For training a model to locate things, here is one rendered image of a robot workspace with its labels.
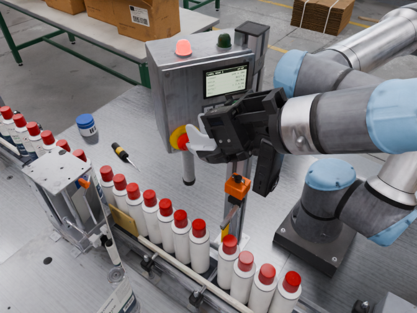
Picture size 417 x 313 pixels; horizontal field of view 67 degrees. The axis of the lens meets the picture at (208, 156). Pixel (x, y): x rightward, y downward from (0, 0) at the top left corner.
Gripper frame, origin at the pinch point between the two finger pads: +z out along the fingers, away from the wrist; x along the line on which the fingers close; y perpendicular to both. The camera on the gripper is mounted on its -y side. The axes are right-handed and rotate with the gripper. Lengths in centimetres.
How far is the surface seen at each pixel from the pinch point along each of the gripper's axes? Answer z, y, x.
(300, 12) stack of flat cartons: 153, -41, -380
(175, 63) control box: -3.4, 14.4, -1.7
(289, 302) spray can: -5.9, -39.2, 1.3
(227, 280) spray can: 11.5, -38.8, 1.1
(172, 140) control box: 4.4, 1.8, 0.3
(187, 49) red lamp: -4.5, 15.3, -4.1
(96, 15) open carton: 180, 46, -121
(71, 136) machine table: 95, -3, -20
